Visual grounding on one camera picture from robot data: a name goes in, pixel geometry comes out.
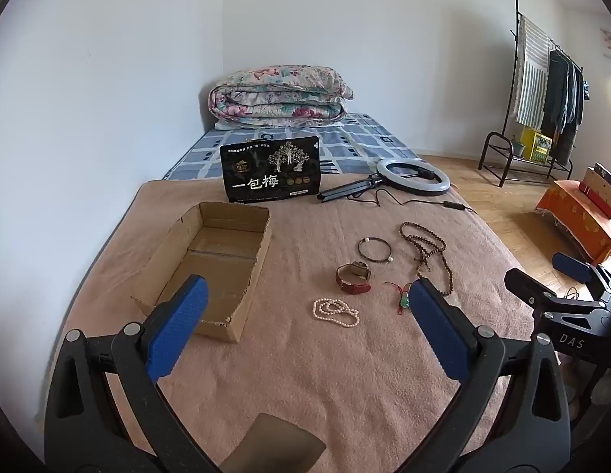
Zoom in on brown wooden bead necklace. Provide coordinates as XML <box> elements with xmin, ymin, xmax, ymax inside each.
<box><xmin>399</xmin><ymin>222</ymin><xmax>454</xmax><ymax>299</ymax></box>

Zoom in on dark hanging clothes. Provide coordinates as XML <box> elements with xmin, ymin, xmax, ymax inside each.
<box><xmin>540</xmin><ymin>49</ymin><xmax>591</xmax><ymax>166</ymax></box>

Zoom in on floral folded quilt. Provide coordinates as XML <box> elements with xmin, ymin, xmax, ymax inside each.
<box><xmin>209</xmin><ymin>64</ymin><xmax>355</xmax><ymax>123</ymax></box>

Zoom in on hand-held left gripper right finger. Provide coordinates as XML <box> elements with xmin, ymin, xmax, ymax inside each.
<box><xmin>409</xmin><ymin>277</ymin><xmax>573</xmax><ymax>473</ymax></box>

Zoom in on tan and dark boxes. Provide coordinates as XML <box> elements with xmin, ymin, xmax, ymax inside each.
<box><xmin>579</xmin><ymin>162</ymin><xmax>611</xmax><ymax>218</ymax></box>

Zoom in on green pendant with red cord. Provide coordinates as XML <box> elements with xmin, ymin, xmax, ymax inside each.
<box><xmin>384</xmin><ymin>281</ymin><xmax>414</xmax><ymax>315</ymax></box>

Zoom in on black ring light cable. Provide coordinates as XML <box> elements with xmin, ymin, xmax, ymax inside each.
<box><xmin>355</xmin><ymin>188</ymin><xmax>477</xmax><ymax>216</ymax></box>

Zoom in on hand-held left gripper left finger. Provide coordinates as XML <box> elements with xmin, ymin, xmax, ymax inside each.
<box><xmin>43</xmin><ymin>275</ymin><xmax>210</xmax><ymax>473</ymax></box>

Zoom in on cardboard box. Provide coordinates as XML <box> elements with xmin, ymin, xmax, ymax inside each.
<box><xmin>130</xmin><ymin>201</ymin><xmax>273</xmax><ymax>344</ymax></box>

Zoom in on yellow box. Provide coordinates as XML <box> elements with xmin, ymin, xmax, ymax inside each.
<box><xmin>521</xmin><ymin>127</ymin><xmax>553</xmax><ymax>164</ymax></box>

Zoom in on black cord bracelet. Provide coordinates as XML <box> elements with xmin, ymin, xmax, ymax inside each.
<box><xmin>358</xmin><ymin>237</ymin><xmax>396</xmax><ymax>263</ymax></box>

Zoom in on striped hanging towel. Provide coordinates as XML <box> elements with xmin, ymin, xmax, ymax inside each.
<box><xmin>512</xmin><ymin>15</ymin><xmax>552</xmax><ymax>129</ymax></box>

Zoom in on orange covered stool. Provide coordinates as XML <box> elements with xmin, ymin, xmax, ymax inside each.
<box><xmin>534</xmin><ymin>180</ymin><xmax>611</xmax><ymax>267</ymax></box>

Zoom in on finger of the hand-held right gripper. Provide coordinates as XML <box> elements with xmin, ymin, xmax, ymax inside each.
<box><xmin>552</xmin><ymin>252</ymin><xmax>606</xmax><ymax>287</ymax></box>
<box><xmin>505</xmin><ymin>268</ymin><xmax>567</xmax><ymax>312</ymax></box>

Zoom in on white ring light with tripod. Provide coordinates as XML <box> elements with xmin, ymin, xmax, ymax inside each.
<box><xmin>318</xmin><ymin>158</ymin><xmax>452</xmax><ymax>203</ymax></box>

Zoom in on white pillow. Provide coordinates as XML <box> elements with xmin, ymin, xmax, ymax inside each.
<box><xmin>214</xmin><ymin>117</ymin><xmax>346</xmax><ymax>132</ymax></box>

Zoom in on pink blanket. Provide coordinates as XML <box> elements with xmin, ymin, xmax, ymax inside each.
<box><xmin>49</xmin><ymin>177</ymin><xmax>537</xmax><ymax>473</ymax></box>

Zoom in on black clothes rack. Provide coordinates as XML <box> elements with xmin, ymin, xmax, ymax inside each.
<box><xmin>479</xmin><ymin>0</ymin><xmax>589</xmax><ymax>188</ymax></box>

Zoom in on red strap wristwatch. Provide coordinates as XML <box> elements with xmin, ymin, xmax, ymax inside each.
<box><xmin>336</xmin><ymin>261</ymin><xmax>372</xmax><ymax>292</ymax></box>

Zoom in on black snack bag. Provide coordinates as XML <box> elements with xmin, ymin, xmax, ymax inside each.
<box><xmin>219</xmin><ymin>135</ymin><xmax>322</xmax><ymax>204</ymax></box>

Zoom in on pearl necklace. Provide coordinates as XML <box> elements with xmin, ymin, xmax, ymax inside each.
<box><xmin>312</xmin><ymin>298</ymin><xmax>360</xmax><ymax>328</ymax></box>

